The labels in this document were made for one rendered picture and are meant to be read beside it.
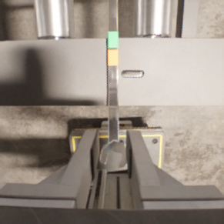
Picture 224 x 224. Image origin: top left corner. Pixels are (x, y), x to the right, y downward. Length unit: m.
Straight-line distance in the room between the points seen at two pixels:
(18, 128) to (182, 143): 1.57
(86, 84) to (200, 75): 0.15
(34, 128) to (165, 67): 1.53
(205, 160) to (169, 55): 1.68
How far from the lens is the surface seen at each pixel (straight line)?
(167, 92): 0.23
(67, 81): 0.23
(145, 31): 0.50
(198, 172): 1.91
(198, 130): 1.68
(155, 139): 1.21
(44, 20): 0.53
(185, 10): 0.68
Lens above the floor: 1.39
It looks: 75 degrees down
